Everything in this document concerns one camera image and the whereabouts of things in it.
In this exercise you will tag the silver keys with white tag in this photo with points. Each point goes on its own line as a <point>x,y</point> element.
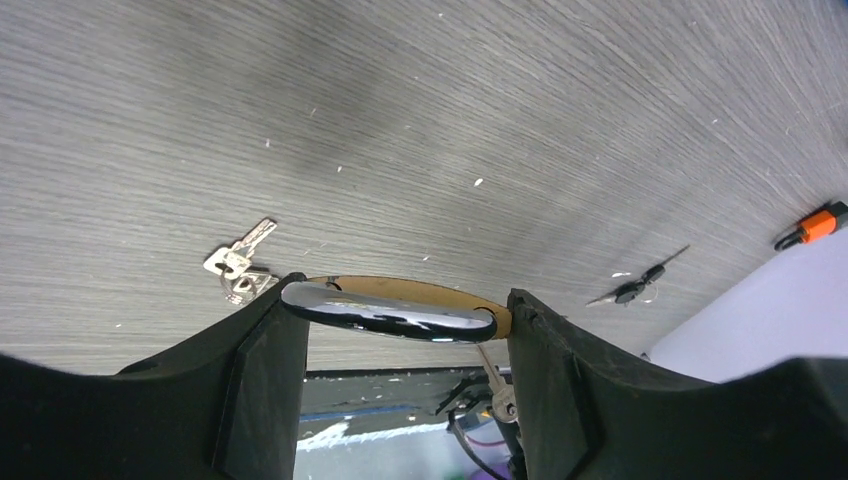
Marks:
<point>240,280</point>

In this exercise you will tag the small orange padlock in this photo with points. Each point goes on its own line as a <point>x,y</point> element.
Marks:
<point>825,221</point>

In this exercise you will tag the black headed key bunch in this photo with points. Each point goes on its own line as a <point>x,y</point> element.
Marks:
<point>627,292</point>

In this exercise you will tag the brass padlock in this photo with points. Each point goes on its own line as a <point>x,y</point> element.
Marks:
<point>397,307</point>

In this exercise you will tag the silver key bunch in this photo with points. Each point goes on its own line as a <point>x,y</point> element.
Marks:
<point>503,400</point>

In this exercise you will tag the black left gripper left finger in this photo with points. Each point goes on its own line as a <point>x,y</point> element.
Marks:
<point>222,404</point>

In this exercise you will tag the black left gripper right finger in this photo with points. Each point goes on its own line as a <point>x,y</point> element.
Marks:
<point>590,410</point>

